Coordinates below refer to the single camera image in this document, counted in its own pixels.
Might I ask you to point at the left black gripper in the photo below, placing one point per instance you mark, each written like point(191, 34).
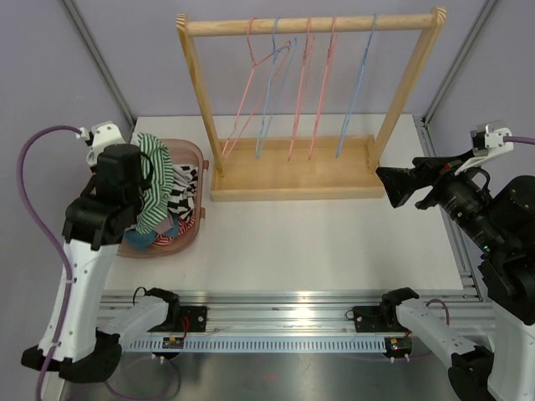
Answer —
point(144, 183)

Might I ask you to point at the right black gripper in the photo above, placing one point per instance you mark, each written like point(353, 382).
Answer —
point(402, 182)

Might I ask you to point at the green white striped tank top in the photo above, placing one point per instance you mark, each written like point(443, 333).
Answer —
point(155, 199)

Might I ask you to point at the black white striped tank top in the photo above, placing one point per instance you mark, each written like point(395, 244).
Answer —
point(182, 200)

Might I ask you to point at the mauve ribbed tank top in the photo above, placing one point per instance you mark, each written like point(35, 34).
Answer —
point(168, 227)

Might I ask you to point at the blue tank top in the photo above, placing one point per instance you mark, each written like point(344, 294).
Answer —
point(139, 241)

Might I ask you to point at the pink hanger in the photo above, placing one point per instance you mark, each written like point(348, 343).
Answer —
point(308, 50)
point(324, 85)
point(241, 123)

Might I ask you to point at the blue hanger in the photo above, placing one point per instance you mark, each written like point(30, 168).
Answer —
point(357, 87)
point(281, 61)

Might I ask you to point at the red white striped tank top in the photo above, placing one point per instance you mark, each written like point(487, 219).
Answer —
point(162, 240)

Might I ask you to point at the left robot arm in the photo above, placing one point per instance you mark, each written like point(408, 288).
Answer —
point(74, 346)

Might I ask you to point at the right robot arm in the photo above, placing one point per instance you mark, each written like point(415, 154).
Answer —
point(502, 227)

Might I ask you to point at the pink translucent plastic basket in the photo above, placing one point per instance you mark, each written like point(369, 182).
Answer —
point(182, 152)

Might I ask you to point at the wooden clothes rack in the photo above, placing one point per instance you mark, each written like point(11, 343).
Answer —
point(243, 177)

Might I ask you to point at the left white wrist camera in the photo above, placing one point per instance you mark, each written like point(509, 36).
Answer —
point(98, 138)

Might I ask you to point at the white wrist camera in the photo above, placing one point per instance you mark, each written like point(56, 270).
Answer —
point(98, 138)
point(489, 141)

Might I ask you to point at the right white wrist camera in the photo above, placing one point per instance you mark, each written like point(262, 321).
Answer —
point(489, 141)

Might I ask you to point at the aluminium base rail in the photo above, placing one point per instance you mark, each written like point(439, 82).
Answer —
point(290, 322)

